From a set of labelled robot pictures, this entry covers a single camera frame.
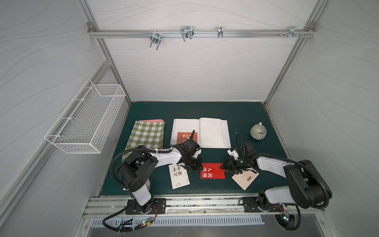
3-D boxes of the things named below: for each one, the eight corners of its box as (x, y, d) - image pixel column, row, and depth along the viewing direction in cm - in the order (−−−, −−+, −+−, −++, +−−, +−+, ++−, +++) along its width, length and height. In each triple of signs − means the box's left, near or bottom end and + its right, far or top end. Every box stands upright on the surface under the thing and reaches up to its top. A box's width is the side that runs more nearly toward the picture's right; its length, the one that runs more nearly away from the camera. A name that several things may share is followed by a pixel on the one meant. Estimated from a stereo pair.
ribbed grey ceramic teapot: (250, 141, 101) (254, 135, 94) (247, 129, 108) (250, 122, 101) (264, 142, 101) (268, 135, 95) (259, 129, 108) (263, 122, 101)
